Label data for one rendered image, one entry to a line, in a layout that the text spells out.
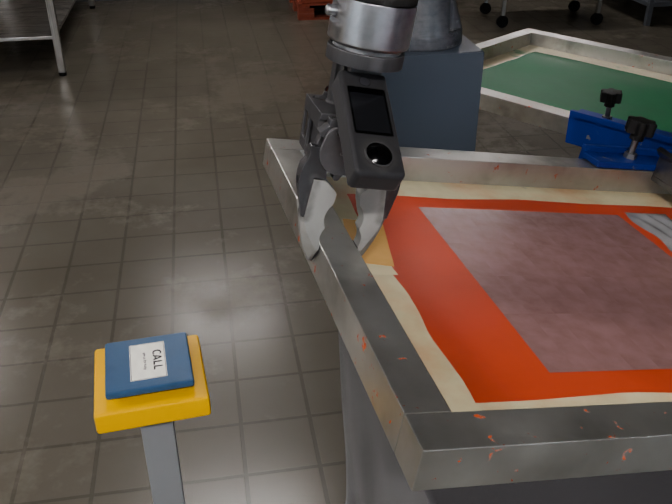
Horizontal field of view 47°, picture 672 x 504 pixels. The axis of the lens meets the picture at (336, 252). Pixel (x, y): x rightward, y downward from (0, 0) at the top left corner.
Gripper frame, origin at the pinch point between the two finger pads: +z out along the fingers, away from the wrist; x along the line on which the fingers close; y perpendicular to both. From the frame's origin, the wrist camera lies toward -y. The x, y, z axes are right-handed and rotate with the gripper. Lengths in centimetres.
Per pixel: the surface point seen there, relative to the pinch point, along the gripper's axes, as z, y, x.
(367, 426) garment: 29.0, 6.6, -11.0
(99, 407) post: 24.6, 7.1, 22.1
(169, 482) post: 40.0, 10.1, 13.1
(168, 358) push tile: 21.5, 11.9, 14.2
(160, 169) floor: 116, 295, -8
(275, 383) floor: 112, 120, -32
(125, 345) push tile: 22.3, 15.9, 19.1
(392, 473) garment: 26.9, -3.8, -10.5
